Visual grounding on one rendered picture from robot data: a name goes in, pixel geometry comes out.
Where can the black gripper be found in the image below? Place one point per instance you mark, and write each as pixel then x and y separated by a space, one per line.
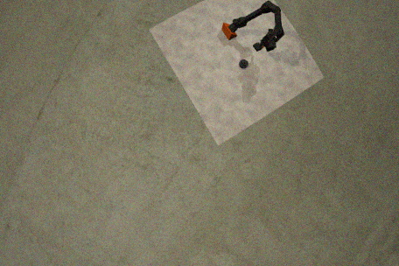
pixel 259 46

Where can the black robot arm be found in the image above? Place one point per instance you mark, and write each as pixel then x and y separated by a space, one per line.
pixel 270 38

